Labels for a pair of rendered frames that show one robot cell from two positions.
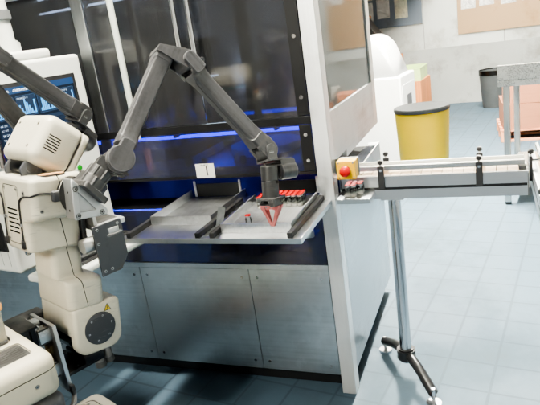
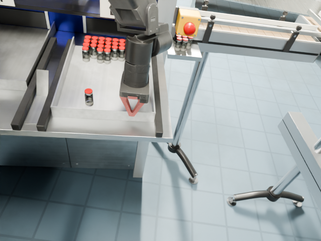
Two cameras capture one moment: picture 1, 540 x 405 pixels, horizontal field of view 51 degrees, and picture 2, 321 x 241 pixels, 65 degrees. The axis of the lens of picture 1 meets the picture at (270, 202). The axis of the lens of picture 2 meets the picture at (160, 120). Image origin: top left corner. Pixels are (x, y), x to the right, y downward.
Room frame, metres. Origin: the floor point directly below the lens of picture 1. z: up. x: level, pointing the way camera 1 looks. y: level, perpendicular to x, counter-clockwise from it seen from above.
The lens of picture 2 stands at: (1.38, 0.20, 1.38)
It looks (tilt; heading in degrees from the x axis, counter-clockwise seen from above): 46 degrees down; 325
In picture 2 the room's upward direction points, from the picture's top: 13 degrees clockwise
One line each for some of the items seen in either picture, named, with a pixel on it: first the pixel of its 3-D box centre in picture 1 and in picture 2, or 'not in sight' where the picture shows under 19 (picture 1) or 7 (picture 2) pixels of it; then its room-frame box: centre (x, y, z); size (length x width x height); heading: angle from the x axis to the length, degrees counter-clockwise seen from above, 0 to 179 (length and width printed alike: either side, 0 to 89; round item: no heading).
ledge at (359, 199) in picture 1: (357, 195); (182, 48); (2.11, -0.34, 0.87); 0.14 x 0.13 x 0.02; 157
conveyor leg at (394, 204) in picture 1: (400, 280); (186, 107); (2.15, -0.49, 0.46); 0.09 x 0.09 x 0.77; 67
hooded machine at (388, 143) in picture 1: (378, 100); not in sight; (5.96, -1.28, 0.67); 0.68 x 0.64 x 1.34; 58
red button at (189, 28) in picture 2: (345, 171); (189, 28); (2.03, -0.29, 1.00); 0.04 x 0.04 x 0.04; 67
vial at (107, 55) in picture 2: not in sight; (107, 56); (2.07, -0.02, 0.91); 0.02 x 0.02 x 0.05
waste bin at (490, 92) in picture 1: (494, 87); not in sight; (8.37, -3.54, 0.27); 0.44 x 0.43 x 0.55; 59
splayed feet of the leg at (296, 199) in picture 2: not in sight; (269, 197); (1.64, -0.89, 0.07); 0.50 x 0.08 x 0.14; 67
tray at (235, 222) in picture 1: (271, 211); (109, 74); (1.98, 0.00, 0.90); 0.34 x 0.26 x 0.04; 158
